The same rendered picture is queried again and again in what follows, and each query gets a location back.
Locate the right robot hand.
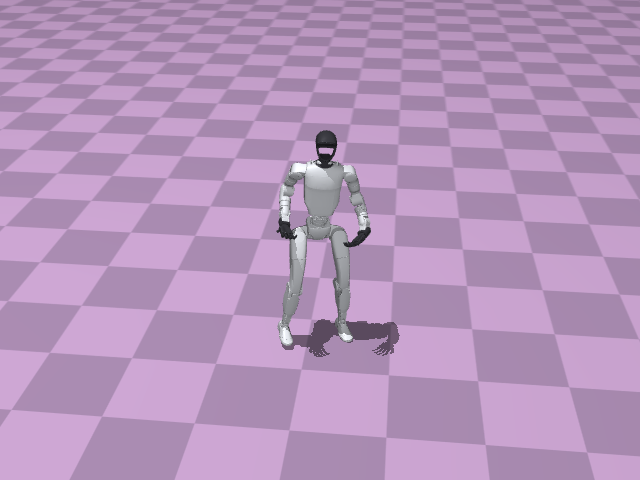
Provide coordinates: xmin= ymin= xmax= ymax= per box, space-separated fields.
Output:
xmin=276 ymin=217 xmax=297 ymax=240

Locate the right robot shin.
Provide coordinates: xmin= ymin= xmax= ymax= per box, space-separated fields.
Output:
xmin=281 ymin=282 xmax=299 ymax=328

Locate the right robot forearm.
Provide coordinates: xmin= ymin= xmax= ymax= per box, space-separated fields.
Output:
xmin=279 ymin=184 xmax=291 ymax=222

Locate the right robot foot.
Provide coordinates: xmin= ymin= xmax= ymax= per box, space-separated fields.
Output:
xmin=277 ymin=320 xmax=293 ymax=346

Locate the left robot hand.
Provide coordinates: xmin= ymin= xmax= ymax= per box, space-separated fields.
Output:
xmin=343 ymin=227 xmax=371 ymax=247

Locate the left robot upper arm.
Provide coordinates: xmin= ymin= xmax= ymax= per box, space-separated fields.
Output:
xmin=341 ymin=165 xmax=363 ymax=206

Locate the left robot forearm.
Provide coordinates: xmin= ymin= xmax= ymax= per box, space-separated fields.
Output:
xmin=355 ymin=193 xmax=371 ymax=235

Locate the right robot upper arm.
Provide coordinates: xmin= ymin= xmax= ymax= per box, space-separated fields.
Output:
xmin=283 ymin=163 xmax=307 ymax=197

